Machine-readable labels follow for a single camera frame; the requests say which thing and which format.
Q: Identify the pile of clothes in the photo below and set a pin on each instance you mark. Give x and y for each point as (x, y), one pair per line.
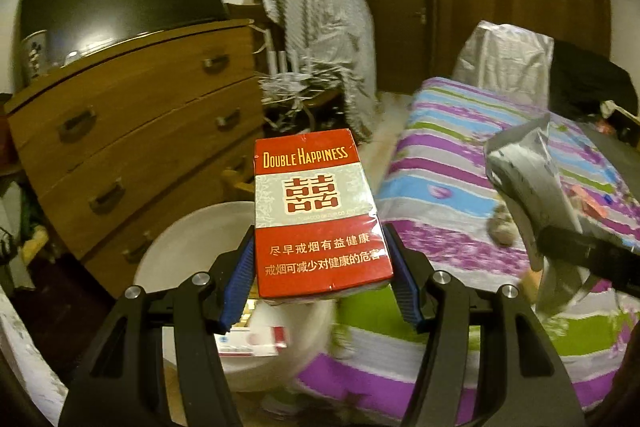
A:
(15, 207)

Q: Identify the white plastic bucket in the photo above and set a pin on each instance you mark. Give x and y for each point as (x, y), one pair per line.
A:
(190, 247)

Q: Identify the chair with striped cloth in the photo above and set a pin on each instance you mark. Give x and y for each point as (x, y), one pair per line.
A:
(320, 17)

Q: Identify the wooden chest of drawers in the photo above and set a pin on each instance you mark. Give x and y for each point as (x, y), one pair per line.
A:
(150, 132)

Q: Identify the brown wooden door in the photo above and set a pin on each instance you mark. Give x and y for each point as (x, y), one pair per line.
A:
(395, 7)

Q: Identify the silver foil bag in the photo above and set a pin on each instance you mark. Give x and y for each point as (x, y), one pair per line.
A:
(505, 57)

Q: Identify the dark clothing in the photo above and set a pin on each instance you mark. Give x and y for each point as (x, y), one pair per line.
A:
(585, 77)

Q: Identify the grey plastic packaging bag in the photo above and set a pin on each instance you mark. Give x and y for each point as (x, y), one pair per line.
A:
(530, 167)

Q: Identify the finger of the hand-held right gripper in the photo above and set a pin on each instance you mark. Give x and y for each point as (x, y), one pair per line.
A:
(590, 244)

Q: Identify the small brown crumpled item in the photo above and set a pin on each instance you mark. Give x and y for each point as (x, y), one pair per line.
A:
(501, 227)

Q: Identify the white plastic sheet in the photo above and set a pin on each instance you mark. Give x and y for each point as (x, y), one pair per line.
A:
(25, 347)

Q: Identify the small red white box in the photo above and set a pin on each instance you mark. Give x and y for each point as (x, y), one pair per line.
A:
(255, 339)

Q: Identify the printed white cup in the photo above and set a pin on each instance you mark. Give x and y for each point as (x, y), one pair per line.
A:
(34, 57)

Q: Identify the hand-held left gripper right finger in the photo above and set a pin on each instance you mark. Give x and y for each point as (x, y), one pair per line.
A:
(402, 287)

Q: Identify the red cigarette pack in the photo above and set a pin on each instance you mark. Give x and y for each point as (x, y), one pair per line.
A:
(320, 217)

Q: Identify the white wifi router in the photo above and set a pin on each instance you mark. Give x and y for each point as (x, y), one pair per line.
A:
(282, 59)

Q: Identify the bed with striped floral sheet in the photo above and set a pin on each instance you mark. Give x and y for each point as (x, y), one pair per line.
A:
(440, 147)

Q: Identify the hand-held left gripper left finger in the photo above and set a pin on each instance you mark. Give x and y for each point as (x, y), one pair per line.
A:
(237, 287)

